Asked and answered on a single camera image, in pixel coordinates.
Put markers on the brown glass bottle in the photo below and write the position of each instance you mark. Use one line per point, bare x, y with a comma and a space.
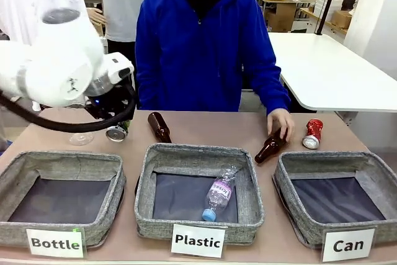
159, 127
269, 149

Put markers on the clear plastic cup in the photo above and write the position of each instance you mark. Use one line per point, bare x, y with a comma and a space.
81, 138

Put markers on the person's left hand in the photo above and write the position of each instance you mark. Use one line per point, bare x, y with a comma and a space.
280, 120

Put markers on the black pole stand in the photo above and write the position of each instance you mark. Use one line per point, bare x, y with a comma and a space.
327, 1

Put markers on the cardboard box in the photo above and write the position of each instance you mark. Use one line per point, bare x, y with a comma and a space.
341, 19

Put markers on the grey fabric basket bottle label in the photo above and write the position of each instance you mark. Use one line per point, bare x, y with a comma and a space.
18, 227

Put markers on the white label reading Can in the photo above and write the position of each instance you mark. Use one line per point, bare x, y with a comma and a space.
348, 244

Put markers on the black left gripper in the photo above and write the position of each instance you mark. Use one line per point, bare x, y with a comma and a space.
108, 103

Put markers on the grey fabric basket plastic label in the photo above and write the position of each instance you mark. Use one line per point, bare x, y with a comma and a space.
149, 181

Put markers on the grey fabric basket can label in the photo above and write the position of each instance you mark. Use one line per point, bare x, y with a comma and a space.
288, 172

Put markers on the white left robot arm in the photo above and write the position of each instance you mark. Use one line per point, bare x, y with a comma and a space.
52, 60

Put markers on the person in white shirt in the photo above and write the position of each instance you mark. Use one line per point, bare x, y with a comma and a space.
122, 1

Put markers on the crushed red can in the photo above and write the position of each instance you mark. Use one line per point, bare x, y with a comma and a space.
313, 133

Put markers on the white label reading Plastic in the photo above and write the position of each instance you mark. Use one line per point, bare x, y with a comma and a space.
198, 241

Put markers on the wooden cabinet table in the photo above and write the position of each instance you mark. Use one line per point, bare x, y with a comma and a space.
287, 13

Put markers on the person's left forearm blue sleeve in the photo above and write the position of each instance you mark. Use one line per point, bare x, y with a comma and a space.
273, 88

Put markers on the clear plastic bottle blue cap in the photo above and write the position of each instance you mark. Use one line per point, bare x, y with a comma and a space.
220, 192

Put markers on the person in blue hoodie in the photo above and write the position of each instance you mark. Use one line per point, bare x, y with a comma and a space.
192, 47

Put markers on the white table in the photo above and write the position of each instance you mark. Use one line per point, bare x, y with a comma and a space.
325, 69

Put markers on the white label reading Bottle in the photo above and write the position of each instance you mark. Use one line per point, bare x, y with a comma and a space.
56, 242

